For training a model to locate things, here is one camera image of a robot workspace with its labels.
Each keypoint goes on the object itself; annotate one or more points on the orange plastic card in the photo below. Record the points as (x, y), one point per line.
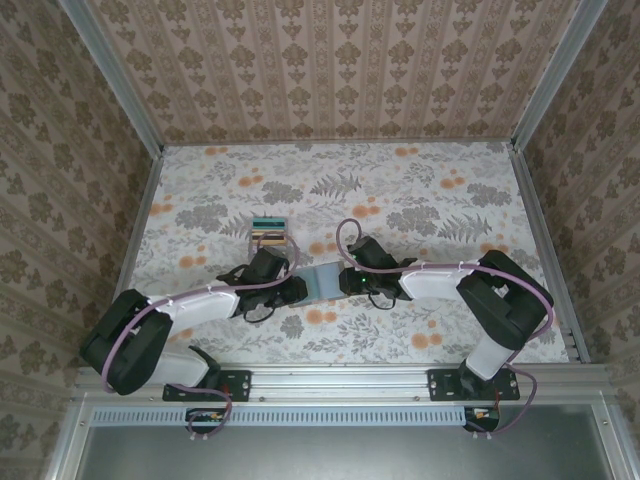
(271, 241)

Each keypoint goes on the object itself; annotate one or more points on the light teal plastic card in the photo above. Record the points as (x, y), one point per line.
(269, 220)

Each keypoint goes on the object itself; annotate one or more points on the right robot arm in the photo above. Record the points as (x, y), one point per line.
(435, 285)

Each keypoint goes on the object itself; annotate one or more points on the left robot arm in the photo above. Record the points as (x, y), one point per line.
(200, 304)

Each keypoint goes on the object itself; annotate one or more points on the floral patterned table cover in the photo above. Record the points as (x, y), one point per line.
(400, 200)

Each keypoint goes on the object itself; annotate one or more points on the small black circuit board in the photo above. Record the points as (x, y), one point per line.
(482, 416)
(202, 417)

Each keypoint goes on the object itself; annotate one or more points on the grey metal panel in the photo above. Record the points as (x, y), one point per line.
(350, 455)

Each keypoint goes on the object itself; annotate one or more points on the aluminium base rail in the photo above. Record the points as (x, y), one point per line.
(340, 382)

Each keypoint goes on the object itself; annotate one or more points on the aluminium table side rail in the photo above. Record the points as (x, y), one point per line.
(140, 220)
(540, 225)

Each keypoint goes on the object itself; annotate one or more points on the aluminium frame post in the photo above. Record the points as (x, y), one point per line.
(124, 85)
(552, 75)

